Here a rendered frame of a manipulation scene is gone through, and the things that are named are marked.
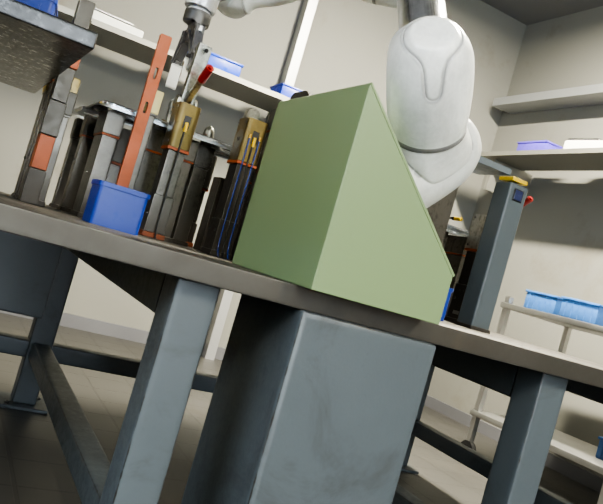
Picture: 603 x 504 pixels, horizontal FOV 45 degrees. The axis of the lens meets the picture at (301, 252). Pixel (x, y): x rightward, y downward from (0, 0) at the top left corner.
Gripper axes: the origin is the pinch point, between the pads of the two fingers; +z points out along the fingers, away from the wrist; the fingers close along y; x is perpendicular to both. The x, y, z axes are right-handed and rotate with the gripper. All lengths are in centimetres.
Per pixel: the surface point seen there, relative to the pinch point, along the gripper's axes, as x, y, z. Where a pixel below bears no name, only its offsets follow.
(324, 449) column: -22, -89, 70
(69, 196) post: 16.0, 17.8, 39.0
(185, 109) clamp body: 1.2, -20.0, 10.0
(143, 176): 2.0, -1.7, 28.1
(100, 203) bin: 20, -49, 39
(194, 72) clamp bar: 0.7, -16.3, -0.4
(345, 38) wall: -166, 251, -122
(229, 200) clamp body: -16.2, -22.0, 28.4
